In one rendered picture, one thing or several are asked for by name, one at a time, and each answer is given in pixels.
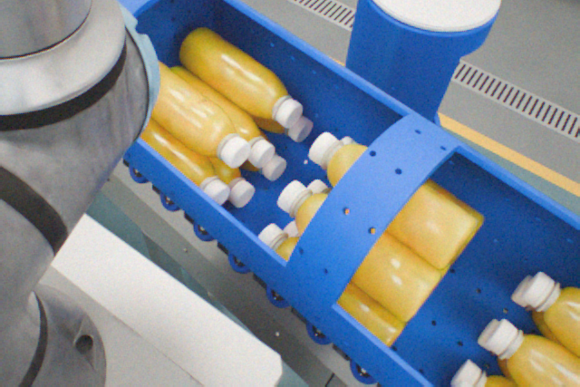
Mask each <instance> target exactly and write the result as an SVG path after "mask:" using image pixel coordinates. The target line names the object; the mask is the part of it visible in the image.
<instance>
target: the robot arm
mask: <svg viewBox="0 0 580 387"><path fill-rule="evenodd" d="M137 24H138V21H137V20H136V19H135V18H134V16H133V15H132V14H131V13H130V12H129V11H128V10H127V9H126V8H125V7H124V6H123V5H122V4H121V3H120V2H118V1H117V0H0V387H104V385H105V378H106V357H105V351H104V346H103V343H102V339H101V336H100V334H99V332H98V330H97V328H96V326H95V324H94V323H93V321H92V319H91V318H90V317H89V316H88V315H87V314H86V312H85V311H84V310H83V309H82V307H81V306H80V305H79V304H78V303H77V302H76V301H74V300H73V299H72V298H70V297H69V296H68V295H66V294H65V293H63V292H62V291H60V290H58V289H56V288H53V287H51V286H48V285H43V284H39V283H38V282H39V281H40V279H41V278H42V276H43V275H44V273H45V272H46V270H47V269H48V267H49V266H50V264H51V263H52V262H53V260H54V258H55V257H56V255H57V254H58V252H59V251H60V250H61V248H62V247H63V245H64V243H65V242H66V240H67V239H68V237H69V236H70V235H71V233H72V232H73V230H74V229H75V227H76V226H77V224H78V223H79V221H80V220H81V218H82V217H83V215H84V214H85V212H86V211H87V209H88V208H89V206H90V205H91V203H92V202H93V201H94V199H95V198H96V196H97V195H98V193H99V192H100V190H101V189H102V187H103V185H104V184H105V182H106V181H107V179H108V178H109V176H110V175H111V174H112V172H113V171H114V169H115V168H116V166H117V165H118V163H119V162H120V160H121V158H122V157H123V155H124V154H125V153H126V151H127V150H128V149H129V148H130V147H131V146H132V145H133V144H134V143H135V142H136V141H137V139H138V138H139V137H140V135H141V134H142V133H143V132H144V130H145V128H146V126H147V124H148V122H149V119H150V115H151V112H152V110H153V108H154V107H155V104H156V102H157V99H158V97H159V93H160V67H159V62H158V59H157V55H156V53H155V51H154V48H153V46H152V44H151V42H150V39H149V37H148V36H147V35H146V34H138V33H137V32H136V31H135V27H136V26H137Z"/></svg>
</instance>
